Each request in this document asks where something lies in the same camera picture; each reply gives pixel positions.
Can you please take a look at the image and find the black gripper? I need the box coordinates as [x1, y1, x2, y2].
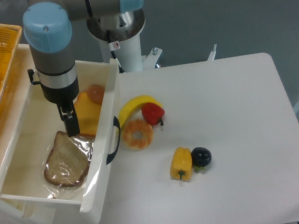
[27, 64, 84, 141]

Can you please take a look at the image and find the brown egg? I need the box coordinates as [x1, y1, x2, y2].
[86, 84, 105, 105]

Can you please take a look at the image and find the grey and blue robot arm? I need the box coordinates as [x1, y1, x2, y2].
[23, 0, 145, 137]

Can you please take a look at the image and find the white open upper drawer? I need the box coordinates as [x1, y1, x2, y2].
[0, 60, 119, 224]

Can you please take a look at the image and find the white drawer cabinet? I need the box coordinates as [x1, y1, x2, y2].
[0, 44, 55, 224]

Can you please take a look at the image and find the yellow toast slice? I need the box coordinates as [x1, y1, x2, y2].
[74, 91, 102, 137]

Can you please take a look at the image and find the wrapped brown bread slice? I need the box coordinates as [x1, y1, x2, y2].
[43, 131, 95, 199]

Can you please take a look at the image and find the yellow banana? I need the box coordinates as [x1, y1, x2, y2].
[118, 95, 163, 128]

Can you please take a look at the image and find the red bell pepper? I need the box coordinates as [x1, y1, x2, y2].
[141, 102, 165, 126]

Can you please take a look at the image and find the yellow bell pepper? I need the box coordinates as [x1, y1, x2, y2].
[170, 147, 192, 182]

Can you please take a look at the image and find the black round fruit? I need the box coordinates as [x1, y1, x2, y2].
[191, 147, 212, 172]

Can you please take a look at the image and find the black drawer handle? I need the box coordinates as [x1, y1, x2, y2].
[106, 116, 121, 165]

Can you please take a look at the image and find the orange shrimp ring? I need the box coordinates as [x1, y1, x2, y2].
[120, 117, 156, 152]

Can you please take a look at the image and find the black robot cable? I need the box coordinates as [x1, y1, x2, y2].
[105, 27, 126, 74]

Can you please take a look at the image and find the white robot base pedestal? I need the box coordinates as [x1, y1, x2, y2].
[87, 9, 162, 73]

